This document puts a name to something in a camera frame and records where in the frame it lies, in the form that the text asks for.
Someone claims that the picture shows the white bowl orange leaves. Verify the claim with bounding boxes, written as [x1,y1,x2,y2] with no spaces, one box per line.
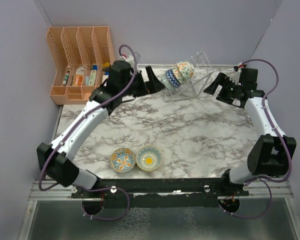
[171,65,187,85]

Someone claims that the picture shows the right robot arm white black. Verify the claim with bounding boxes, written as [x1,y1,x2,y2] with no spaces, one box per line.
[204,66,297,196]

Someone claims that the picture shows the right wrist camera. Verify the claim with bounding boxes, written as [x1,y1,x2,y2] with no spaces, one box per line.
[230,62,244,85]

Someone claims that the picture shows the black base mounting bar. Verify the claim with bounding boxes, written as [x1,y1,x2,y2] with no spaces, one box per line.
[71,177,249,209]

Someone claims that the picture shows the white wire dish rack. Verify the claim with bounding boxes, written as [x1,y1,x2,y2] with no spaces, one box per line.
[161,50,213,103]

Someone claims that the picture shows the yellow black toy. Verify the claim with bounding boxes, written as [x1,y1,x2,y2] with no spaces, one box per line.
[102,62,111,72]

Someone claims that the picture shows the teal green bowl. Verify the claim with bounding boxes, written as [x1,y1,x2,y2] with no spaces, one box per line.
[161,74,178,95]

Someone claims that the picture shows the orange white box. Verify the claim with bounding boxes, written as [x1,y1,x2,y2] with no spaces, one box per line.
[72,65,85,87]

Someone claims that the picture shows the aluminium frame rail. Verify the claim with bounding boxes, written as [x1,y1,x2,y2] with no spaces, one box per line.
[30,178,294,200]

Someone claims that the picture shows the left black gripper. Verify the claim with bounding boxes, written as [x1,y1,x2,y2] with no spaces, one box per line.
[120,65,165,97]

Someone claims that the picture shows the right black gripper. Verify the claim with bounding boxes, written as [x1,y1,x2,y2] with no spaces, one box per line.
[204,72,243,105]

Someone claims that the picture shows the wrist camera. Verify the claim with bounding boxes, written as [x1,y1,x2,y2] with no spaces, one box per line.
[230,62,244,85]
[125,51,141,67]

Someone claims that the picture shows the white card box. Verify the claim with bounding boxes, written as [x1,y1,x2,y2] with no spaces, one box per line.
[102,71,109,85]

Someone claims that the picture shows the blue yellow sun bowl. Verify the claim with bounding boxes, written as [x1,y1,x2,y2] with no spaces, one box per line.
[136,145,163,172]

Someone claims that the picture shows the blue orange floral bowl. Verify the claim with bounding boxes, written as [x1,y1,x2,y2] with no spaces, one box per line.
[110,147,136,173]

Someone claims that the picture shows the white bowl orange flower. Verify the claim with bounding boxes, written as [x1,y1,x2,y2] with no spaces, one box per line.
[177,61,195,81]

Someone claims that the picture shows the peach plastic file organizer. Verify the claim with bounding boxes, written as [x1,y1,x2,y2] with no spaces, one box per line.
[46,26,116,105]

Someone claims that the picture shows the mint green box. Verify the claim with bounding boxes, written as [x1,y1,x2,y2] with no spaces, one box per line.
[85,70,97,86]

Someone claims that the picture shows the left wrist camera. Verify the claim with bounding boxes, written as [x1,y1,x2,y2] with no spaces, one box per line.
[125,51,141,67]

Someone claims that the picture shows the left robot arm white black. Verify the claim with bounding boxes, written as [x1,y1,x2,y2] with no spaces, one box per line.
[36,60,165,198]

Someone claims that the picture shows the small dark bottle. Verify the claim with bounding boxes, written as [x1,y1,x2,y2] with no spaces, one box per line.
[62,70,70,86]

